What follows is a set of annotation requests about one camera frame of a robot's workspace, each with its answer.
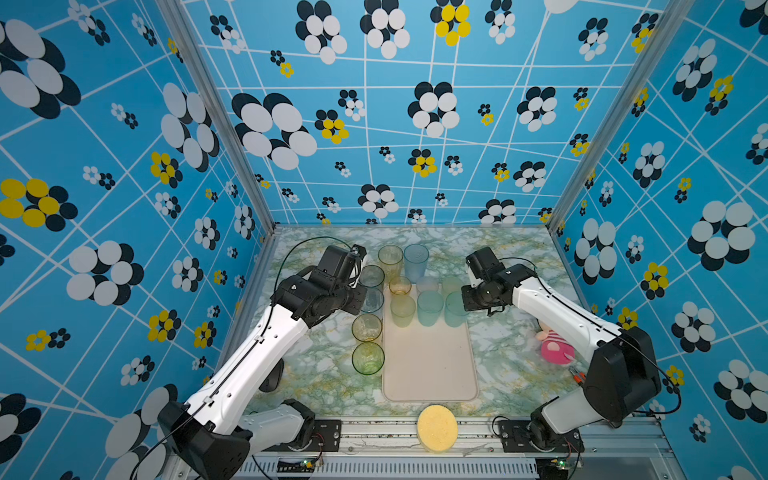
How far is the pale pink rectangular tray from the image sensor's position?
0.82 m

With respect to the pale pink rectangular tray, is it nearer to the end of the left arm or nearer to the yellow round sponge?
the yellow round sponge

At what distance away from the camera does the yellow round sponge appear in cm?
72

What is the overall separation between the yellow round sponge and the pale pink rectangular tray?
5 cm

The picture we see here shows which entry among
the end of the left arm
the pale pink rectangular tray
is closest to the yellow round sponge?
the pale pink rectangular tray
